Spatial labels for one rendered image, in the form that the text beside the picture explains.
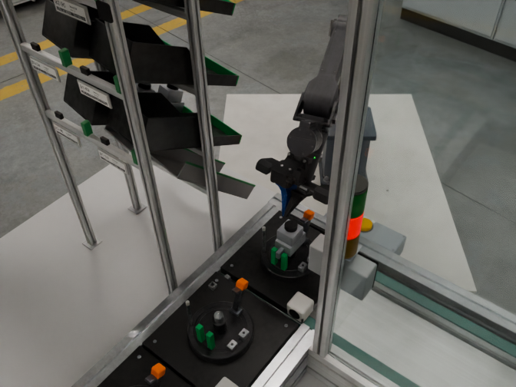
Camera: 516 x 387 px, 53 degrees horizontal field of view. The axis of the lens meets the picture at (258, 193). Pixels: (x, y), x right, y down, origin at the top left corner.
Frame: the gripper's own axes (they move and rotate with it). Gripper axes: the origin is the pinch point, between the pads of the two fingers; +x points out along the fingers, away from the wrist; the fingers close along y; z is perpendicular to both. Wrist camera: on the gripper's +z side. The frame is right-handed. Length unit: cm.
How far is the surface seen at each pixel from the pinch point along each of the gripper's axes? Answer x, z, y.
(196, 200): 21, -25, -41
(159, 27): -4, -231, -271
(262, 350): 28.8, 8.6, 9.7
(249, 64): -2, -229, -173
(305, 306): 20.3, -1.6, 11.4
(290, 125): -3, -65, -40
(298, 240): 9.6, -6.8, 2.2
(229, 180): 5.0, -8.0, -21.1
